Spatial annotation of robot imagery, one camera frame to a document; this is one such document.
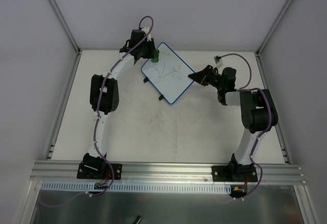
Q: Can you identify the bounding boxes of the green whiteboard eraser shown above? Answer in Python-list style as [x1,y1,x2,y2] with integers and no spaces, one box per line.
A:
[151,49,159,63]

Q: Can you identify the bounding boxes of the blue framed whiteboard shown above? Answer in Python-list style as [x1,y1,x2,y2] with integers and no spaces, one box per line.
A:
[141,42,195,105]

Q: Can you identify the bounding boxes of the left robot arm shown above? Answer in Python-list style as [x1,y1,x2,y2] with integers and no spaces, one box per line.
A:
[77,27,158,179]

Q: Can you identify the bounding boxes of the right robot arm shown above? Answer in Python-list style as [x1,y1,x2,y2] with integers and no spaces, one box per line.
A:
[188,65,278,182]

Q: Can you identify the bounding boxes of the small black object at bottom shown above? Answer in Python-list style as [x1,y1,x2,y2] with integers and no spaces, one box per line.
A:
[133,215,142,224]

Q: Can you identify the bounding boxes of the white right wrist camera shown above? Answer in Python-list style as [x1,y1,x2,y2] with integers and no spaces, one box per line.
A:
[214,56,223,68]

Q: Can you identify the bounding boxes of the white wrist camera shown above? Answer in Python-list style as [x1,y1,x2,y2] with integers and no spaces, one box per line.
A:
[141,26,151,41]
[214,56,223,68]

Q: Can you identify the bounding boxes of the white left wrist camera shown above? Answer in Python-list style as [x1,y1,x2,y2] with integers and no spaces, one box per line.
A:
[141,26,151,41]

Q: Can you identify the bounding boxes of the right aluminium side rail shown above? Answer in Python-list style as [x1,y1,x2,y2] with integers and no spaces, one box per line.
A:
[255,53,292,165]

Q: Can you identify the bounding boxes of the aluminium side rail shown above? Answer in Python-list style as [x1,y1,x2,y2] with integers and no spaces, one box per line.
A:
[42,51,82,160]
[255,53,292,165]

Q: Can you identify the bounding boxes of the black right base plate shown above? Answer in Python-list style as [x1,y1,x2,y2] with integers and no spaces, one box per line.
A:
[211,164,258,183]

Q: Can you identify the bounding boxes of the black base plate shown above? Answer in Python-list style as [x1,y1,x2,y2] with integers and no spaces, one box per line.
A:
[77,162,123,180]
[211,164,258,183]

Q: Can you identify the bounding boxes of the left aluminium frame post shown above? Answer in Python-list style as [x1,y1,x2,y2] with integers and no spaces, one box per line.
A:
[47,0,80,53]

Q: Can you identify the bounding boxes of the aluminium frame post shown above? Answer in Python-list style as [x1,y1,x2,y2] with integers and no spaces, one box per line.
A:
[47,0,80,53]
[256,0,295,57]

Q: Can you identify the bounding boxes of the right aluminium frame post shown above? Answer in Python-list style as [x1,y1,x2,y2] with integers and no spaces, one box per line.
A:
[256,0,295,57]

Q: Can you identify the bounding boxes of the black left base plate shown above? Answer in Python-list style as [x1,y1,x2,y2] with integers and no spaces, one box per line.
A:
[77,162,123,180]

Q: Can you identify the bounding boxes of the left aluminium side rail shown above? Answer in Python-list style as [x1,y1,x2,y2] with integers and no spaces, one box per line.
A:
[42,51,82,160]

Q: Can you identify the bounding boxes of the slotted cable duct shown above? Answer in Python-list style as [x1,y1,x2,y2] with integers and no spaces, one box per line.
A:
[40,181,231,194]

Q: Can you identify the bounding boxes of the aluminium front rail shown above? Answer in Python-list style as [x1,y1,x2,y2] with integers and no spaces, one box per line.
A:
[29,160,307,185]

